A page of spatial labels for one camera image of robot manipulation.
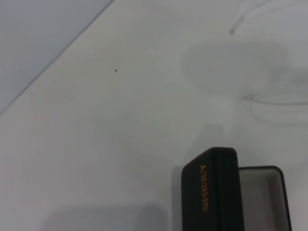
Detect black glasses case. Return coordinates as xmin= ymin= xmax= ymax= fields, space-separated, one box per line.
xmin=181 ymin=147 xmax=293 ymax=231

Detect clear white-framed glasses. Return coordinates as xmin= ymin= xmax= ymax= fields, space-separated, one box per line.
xmin=230 ymin=0 xmax=308 ymax=128

